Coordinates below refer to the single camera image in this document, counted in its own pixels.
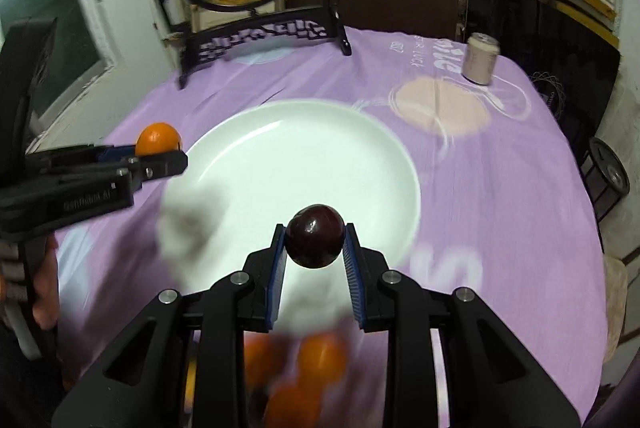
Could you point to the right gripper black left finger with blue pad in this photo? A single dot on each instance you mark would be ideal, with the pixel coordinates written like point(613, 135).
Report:
point(139, 379)

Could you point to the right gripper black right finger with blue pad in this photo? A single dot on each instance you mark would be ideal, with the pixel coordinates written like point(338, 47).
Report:
point(492, 380)

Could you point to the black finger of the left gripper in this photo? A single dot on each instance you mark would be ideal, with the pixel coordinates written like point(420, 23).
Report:
point(149, 168)

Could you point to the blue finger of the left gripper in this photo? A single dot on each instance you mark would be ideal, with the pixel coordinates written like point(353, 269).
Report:
point(116, 153)

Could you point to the small orange kumquat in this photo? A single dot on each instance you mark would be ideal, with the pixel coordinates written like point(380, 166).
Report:
point(158, 138)

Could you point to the orange mandarin with stem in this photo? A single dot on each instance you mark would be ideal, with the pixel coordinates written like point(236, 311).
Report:
point(321, 360)

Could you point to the dark purple plum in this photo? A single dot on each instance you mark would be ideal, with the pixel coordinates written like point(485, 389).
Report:
point(314, 237)

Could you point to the person's left hand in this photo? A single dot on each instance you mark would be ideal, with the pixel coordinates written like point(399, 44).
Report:
point(46, 309)

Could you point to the white oval plate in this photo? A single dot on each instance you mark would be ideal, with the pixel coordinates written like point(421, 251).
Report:
point(259, 167)

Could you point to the large smooth orange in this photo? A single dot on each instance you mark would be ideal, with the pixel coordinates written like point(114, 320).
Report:
point(265, 359)

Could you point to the black round stool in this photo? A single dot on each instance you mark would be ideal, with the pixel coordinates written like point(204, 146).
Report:
point(605, 178)

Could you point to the pale beverage can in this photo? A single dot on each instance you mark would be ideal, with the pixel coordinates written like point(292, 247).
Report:
point(480, 58)

